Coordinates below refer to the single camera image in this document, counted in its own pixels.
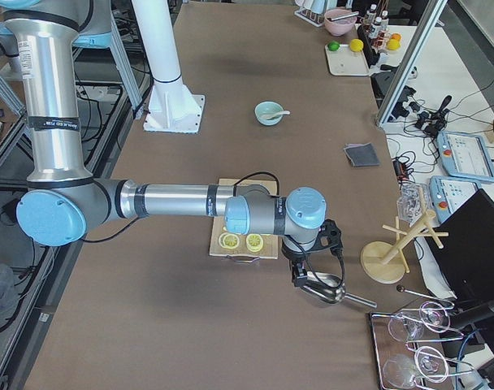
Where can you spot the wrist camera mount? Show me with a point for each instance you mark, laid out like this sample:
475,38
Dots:
329,237

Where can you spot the white ceramic spoon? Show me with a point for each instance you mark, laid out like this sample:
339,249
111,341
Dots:
270,116

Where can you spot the black monitor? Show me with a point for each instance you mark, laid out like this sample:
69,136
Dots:
467,259

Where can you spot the lemon slice stack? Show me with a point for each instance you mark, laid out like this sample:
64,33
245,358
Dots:
229,240

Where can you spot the beige serving tray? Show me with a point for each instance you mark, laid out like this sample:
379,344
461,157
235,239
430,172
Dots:
345,62

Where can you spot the yellow lemon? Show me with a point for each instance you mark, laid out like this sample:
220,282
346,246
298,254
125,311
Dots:
356,45

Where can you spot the teach pendant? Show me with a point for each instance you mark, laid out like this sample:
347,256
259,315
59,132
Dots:
449,193
465,156

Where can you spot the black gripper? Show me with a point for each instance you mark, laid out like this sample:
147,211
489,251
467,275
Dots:
294,256

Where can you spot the wooden mug tree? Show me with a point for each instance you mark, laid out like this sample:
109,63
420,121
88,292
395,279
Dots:
385,262

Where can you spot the steel scoop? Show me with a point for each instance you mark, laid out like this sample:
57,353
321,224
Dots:
330,289

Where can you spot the light green bowl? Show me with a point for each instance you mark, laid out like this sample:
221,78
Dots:
268,108

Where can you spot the upper teach pendant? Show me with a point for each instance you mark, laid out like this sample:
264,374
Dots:
465,156

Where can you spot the bamboo cutting board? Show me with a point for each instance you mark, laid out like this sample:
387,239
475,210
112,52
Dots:
244,248

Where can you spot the folded grey cloth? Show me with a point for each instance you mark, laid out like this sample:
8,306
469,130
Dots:
361,155

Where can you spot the aluminium frame post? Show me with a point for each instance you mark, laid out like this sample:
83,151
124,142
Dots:
422,32

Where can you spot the lower teach pendant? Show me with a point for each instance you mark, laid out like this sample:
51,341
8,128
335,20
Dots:
449,193

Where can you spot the pink bowl with ice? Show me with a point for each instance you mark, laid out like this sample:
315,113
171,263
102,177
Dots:
339,21

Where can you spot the clear glass dish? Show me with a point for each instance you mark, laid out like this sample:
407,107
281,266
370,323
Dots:
413,202

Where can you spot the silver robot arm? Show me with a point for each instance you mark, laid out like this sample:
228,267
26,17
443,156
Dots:
65,201

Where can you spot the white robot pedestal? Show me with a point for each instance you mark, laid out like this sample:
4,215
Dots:
172,107

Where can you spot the green lime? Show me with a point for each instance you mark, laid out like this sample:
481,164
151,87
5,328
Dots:
333,46

